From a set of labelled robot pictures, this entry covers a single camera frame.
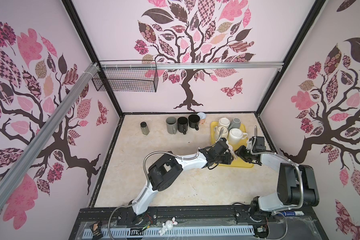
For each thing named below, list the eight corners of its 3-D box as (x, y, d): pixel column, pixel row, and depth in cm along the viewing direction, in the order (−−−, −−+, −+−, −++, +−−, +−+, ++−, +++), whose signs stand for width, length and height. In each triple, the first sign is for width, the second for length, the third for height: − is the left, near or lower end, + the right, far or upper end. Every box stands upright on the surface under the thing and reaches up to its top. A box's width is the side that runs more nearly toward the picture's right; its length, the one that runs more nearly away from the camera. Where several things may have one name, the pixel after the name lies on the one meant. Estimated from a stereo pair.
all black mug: (188, 132, 109) (188, 125, 103) (188, 121, 116) (188, 114, 110) (199, 132, 109) (200, 125, 103) (198, 121, 116) (199, 114, 110)
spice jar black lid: (142, 133, 109) (139, 124, 101) (145, 130, 112) (142, 120, 104) (146, 135, 108) (143, 126, 100) (149, 131, 111) (146, 122, 103)
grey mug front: (166, 136, 108) (165, 127, 99) (167, 126, 114) (166, 116, 106) (176, 136, 108) (175, 127, 99) (177, 126, 114) (176, 116, 106)
